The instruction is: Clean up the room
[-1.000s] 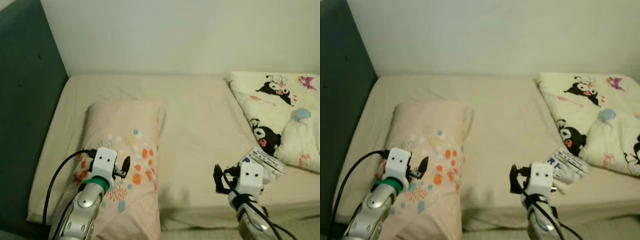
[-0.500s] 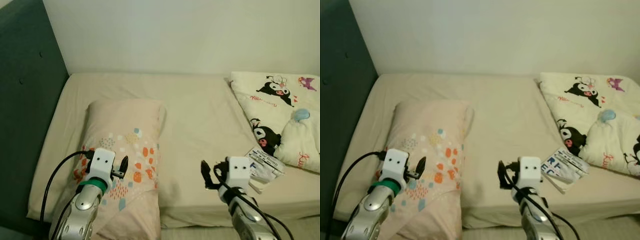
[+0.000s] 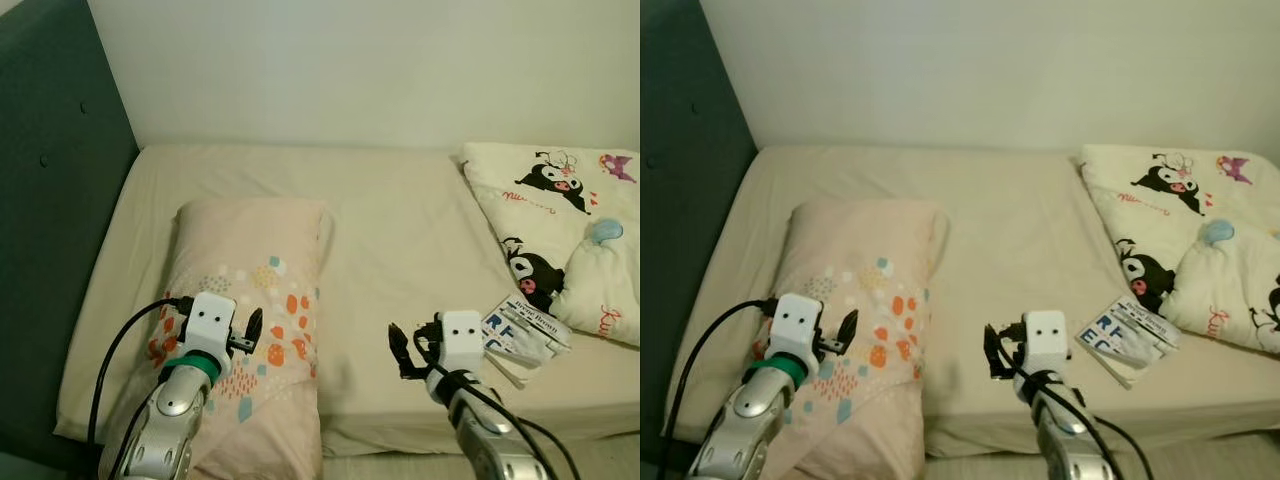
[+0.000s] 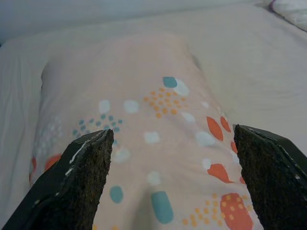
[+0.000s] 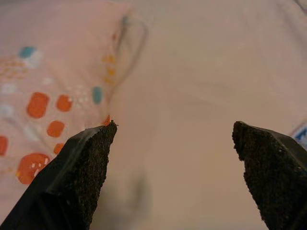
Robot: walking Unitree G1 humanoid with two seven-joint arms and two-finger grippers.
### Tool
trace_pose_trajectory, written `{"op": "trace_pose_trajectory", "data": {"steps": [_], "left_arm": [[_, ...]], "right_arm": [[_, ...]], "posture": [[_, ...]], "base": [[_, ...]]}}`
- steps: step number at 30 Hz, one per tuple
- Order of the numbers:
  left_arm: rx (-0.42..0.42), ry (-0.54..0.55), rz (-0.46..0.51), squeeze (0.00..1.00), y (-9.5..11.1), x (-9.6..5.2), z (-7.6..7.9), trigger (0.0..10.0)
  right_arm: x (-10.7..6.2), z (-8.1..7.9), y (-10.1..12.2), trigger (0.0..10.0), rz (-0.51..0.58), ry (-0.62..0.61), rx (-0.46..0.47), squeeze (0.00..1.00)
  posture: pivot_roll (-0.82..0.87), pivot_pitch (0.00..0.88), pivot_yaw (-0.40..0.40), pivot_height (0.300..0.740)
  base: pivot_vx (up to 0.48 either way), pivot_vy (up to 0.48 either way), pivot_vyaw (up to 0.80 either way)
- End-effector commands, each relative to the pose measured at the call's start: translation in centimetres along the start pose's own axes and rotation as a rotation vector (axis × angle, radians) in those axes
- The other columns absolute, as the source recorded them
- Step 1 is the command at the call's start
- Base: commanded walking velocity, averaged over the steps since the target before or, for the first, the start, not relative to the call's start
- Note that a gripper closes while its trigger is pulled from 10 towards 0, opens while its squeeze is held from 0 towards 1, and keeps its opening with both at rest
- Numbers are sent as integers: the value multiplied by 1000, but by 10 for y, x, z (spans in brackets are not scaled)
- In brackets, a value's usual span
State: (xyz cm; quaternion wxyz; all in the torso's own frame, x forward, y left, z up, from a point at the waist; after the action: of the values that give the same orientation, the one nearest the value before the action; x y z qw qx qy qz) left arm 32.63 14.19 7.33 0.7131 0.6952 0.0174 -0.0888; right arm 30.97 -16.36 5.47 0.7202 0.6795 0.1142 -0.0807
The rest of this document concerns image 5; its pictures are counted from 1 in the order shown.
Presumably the pink pillow with coloured dots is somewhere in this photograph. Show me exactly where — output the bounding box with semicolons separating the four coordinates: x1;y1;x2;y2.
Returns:
0;0;148;192

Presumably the white book with blue letters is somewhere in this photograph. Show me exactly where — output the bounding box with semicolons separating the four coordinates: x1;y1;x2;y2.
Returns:
289;121;307;144

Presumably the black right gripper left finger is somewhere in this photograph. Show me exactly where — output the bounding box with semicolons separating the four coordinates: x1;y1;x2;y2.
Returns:
0;122;118;230

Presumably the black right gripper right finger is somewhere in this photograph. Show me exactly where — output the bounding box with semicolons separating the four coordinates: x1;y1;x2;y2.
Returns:
232;121;307;230

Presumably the beige sheeted mattress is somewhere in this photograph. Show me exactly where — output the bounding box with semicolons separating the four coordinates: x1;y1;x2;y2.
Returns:
0;0;307;230

